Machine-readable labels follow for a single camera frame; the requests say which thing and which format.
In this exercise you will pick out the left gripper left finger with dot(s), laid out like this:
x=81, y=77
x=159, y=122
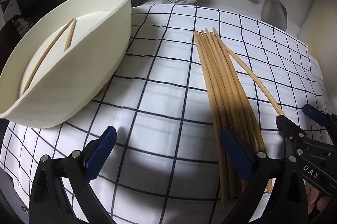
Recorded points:
x=48, y=200

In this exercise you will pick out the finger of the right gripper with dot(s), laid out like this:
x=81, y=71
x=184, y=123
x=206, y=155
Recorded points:
x=319, y=117
x=293, y=133

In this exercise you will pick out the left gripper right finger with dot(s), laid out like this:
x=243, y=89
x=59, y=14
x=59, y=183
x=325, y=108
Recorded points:
x=256, y=168

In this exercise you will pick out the wooden chopstick seven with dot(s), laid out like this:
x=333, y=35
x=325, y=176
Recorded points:
x=243, y=125

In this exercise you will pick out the curved wooden chopstick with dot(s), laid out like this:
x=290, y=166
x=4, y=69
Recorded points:
x=261, y=86

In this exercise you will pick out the wooden chopstick four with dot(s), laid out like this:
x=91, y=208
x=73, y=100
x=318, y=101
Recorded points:
x=222, y=111

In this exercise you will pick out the wooden chopstick three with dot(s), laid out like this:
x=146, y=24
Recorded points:
x=210, y=108

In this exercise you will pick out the wooden chopstick five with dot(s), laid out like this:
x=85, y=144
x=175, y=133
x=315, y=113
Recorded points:
x=235, y=188

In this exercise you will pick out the wooden chopstick one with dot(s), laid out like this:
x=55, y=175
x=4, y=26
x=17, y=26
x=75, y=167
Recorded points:
x=44, y=54

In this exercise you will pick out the wooden chopstick six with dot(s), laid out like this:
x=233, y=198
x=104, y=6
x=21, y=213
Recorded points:
x=228, y=88

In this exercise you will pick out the wooden chopstick two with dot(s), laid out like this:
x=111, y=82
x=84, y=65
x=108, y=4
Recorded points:
x=70, y=36

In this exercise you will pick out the right human hand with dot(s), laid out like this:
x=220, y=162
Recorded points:
x=314, y=199

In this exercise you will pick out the white cutting board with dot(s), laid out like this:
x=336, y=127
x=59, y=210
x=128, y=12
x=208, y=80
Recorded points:
x=319, y=33

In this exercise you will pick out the black white checked cloth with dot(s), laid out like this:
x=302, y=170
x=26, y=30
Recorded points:
x=164, y=167

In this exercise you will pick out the hanging metal spatula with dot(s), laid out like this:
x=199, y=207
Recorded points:
x=274, y=13

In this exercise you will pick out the large white round bowl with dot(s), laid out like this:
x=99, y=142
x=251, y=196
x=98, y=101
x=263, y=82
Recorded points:
x=66, y=81

